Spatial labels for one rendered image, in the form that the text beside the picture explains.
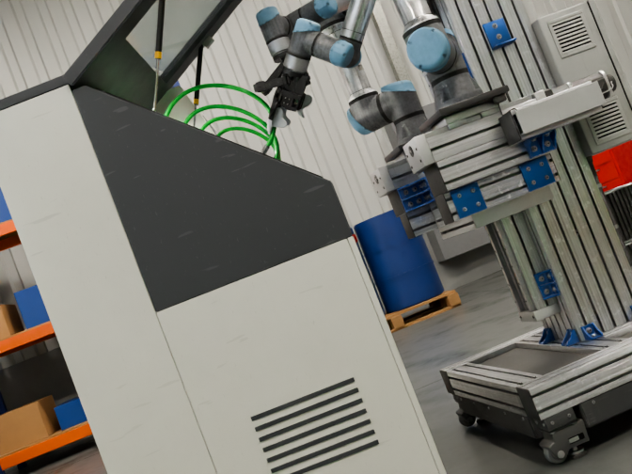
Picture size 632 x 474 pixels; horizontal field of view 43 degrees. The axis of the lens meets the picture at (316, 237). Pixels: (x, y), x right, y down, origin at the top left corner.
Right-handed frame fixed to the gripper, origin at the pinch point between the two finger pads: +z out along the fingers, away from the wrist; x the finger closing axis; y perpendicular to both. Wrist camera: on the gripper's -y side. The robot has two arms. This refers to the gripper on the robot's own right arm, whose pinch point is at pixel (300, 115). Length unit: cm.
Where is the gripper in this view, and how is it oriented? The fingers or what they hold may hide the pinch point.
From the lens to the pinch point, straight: 261.3
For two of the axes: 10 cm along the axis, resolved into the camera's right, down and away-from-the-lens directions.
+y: 9.3, -3.7, 0.0
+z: 3.7, 9.3, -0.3
